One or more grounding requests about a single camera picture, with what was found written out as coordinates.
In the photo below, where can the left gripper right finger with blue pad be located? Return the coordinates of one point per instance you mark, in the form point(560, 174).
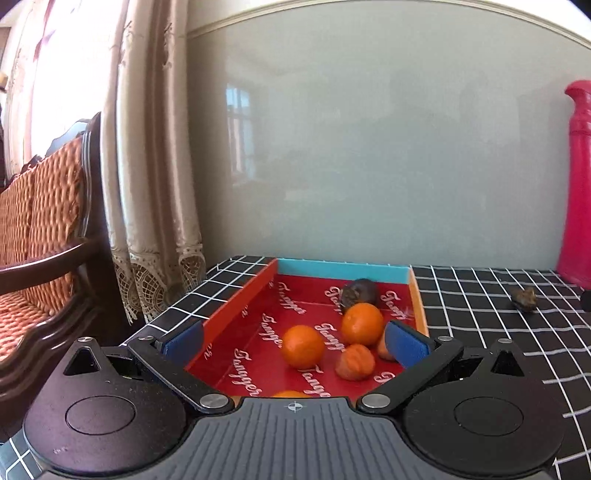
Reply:
point(423, 359)

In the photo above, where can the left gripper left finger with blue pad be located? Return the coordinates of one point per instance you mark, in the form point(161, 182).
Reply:
point(168, 356)

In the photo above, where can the orange tangerine in tray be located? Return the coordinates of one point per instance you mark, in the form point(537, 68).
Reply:
point(363, 324)

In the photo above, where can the dark brown walnut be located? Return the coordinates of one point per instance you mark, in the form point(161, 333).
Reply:
point(524, 299)

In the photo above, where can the black checked tablecloth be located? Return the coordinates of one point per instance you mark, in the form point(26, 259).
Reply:
point(515, 405)

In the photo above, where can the orange fruit behind finger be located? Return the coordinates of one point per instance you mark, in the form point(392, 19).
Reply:
point(383, 351)

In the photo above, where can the pink thermos flask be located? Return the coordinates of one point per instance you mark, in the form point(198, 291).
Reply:
point(574, 258)

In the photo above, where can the beige lace curtain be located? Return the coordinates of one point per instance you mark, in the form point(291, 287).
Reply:
point(126, 61)

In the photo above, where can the wooden sofa with orange cushions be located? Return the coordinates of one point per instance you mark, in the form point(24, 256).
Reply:
point(51, 231)

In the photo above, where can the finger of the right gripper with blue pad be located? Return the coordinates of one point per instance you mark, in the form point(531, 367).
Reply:
point(585, 300)

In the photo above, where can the dark passion fruit in tray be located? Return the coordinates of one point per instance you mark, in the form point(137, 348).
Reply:
point(358, 291)

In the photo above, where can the small orange tangerine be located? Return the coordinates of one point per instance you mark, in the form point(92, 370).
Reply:
point(290, 394)

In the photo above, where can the peeled orange fruit piece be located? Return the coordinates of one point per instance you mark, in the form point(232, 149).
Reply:
point(356, 363)

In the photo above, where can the red colourful cardboard tray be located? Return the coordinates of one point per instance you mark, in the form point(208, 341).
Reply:
point(245, 307)

